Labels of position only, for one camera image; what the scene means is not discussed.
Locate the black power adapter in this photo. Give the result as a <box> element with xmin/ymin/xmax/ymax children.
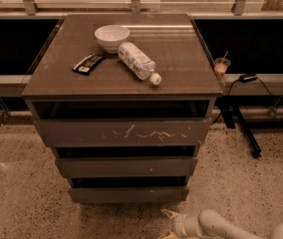
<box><xmin>239</xmin><ymin>73</ymin><xmax>258</xmax><ymax>83</ymax></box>

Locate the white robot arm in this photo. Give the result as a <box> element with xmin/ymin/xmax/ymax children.
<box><xmin>160</xmin><ymin>209</ymin><xmax>283</xmax><ymax>239</ymax></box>

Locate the grey bottom drawer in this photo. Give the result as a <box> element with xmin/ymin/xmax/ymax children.
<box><xmin>69</xmin><ymin>176</ymin><xmax>189</xmax><ymax>203</ymax></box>

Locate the plastic cup with straw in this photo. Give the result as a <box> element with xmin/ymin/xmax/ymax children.
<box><xmin>214</xmin><ymin>53</ymin><xmax>231</xmax><ymax>76</ymax></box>

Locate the grey drawer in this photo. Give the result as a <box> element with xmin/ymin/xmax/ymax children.
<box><xmin>35</xmin><ymin>119</ymin><xmax>211</xmax><ymax>147</ymax></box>
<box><xmin>56</xmin><ymin>157</ymin><xmax>197</xmax><ymax>178</ymax></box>
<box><xmin>69</xmin><ymin>176</ymin><xmax>189</xmax><ymax>203</ymax></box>

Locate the black cable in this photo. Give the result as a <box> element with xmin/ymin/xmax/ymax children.
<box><xmin>212</xmin><ymin>77</ymin><xmax>275</xmax><ymax>124</ymax></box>

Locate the grey drawer cabinet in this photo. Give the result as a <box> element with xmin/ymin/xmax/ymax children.
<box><xmin>21</xmin><ymin>13</ymin><xmax>224</xmax><ymax>191</ymax></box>

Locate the white ceramic bowl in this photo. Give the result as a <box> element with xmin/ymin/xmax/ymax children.
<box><xmin>95</xmin><ymin>25</ymin><xmax>131</xmax><ymax>54</ymax></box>

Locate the grey top drawer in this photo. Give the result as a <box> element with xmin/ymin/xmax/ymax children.
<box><xmin>35</xmin><ymin>119</ymin><xmax>211</xmax><ymax>147</ymax></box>

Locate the grey middle drawer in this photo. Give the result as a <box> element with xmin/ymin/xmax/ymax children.
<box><xmin>56</xmin><ymin>157</ymin><xmax>197</xmax><ymax>178</ymax></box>

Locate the clear plastic water bottle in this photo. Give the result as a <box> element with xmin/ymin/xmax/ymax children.
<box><xmin>118</xmin><ymin>42</ymin><xmax>161</xmax><ymax>85</ymax></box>

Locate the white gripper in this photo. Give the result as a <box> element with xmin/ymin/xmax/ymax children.
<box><xmin>160</xmin><ymin>209</ymin><xmax>189</xmax><ymax>239</ymax></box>

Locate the black metal stand leg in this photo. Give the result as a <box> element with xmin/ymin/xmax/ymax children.
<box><xmin>217</xmin><ymin>97</ymin><xmax>261</xmax><ymax>159</ymax></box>

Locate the black snack bar wrapper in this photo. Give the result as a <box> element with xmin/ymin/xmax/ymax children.
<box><xmin>72</xmin><ymin>53</ymin><xmax>105</xmax><ymax>75</ymax></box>

